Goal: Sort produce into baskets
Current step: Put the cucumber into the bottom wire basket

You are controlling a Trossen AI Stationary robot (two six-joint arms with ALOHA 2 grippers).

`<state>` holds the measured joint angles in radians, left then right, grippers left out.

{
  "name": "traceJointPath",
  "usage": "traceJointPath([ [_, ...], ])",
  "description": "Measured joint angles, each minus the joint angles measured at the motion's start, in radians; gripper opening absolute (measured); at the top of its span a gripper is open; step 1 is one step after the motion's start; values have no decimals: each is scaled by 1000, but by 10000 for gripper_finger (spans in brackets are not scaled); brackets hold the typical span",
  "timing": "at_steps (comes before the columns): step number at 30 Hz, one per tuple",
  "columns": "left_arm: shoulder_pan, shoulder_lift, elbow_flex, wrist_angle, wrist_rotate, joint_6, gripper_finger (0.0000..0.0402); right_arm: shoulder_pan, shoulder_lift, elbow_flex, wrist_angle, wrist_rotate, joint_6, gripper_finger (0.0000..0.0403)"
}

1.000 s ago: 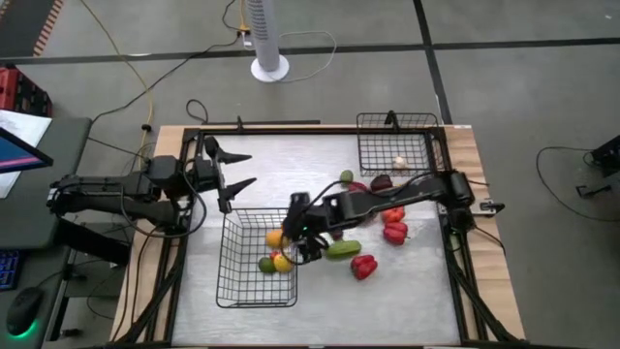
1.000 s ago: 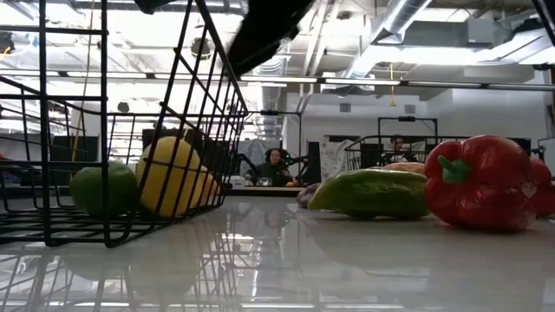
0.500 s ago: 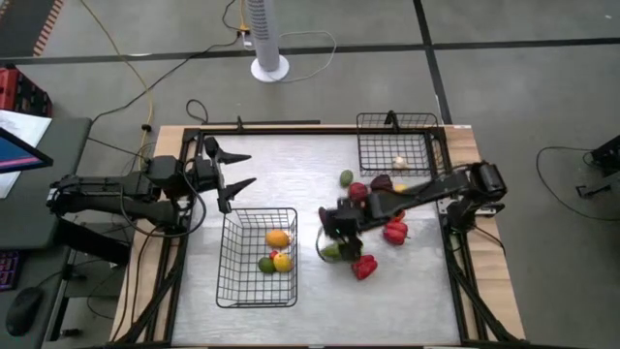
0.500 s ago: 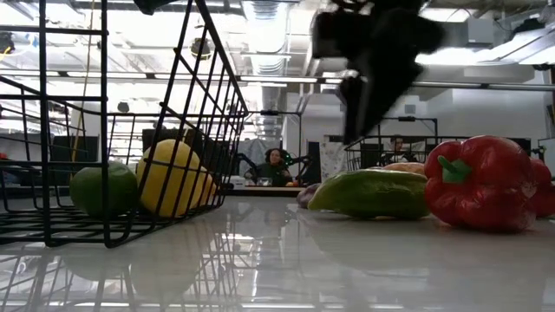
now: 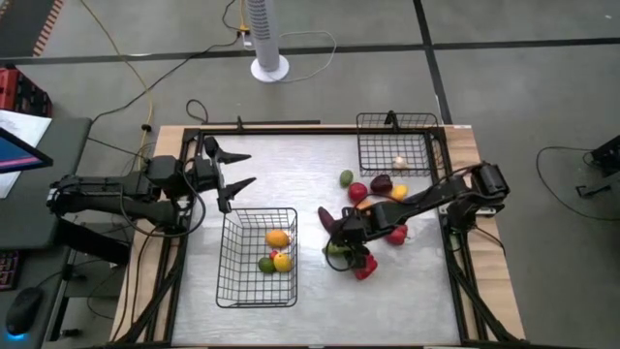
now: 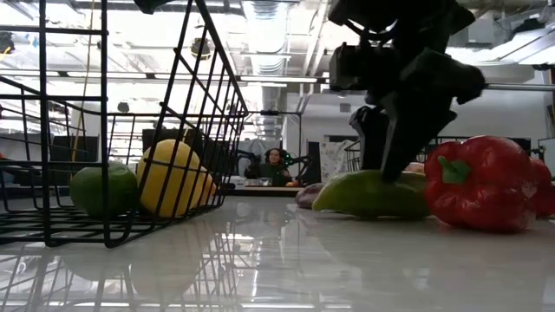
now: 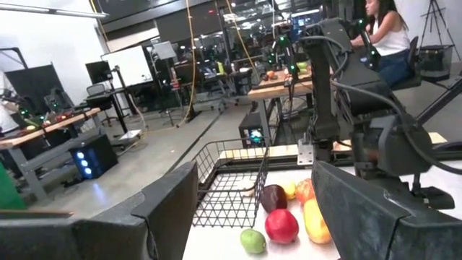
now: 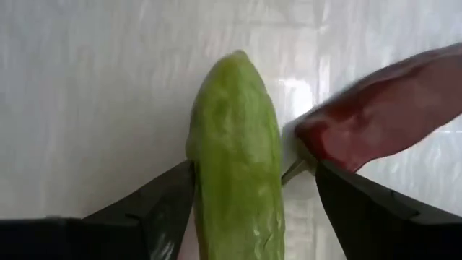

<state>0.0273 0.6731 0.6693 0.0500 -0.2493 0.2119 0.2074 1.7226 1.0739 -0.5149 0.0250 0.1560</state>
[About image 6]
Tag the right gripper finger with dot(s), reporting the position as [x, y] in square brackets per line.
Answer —
[372, 138]
[412, 130]

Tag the green mango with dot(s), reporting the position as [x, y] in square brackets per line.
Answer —
[364, 195]

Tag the red bell pepper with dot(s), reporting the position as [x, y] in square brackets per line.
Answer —
[545, 190]
[490, 186]

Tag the green lime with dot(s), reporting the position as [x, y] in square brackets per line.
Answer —
[93, 190]

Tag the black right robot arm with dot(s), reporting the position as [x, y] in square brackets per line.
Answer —
[412, 21]

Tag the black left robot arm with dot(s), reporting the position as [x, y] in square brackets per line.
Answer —
[149, 4]

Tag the patterned cloth panel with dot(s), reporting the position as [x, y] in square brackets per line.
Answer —
[334, 158]

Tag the dark purple eggplant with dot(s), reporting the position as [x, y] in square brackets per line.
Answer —
[307, 196]

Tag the silver metal bar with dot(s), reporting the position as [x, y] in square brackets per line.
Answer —
[520, 87]

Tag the person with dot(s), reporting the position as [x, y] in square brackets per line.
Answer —
[273, 171]

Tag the wooden table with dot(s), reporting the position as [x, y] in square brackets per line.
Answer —
[264, 189]

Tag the orange fruit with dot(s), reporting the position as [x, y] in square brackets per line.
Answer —
[209, 188]

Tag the yellow lemon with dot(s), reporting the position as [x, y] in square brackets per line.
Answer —
[167, 190]

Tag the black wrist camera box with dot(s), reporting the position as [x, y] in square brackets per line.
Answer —
[347, 67]

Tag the silver ceiling duct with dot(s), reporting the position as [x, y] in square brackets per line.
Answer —
[266, 34]

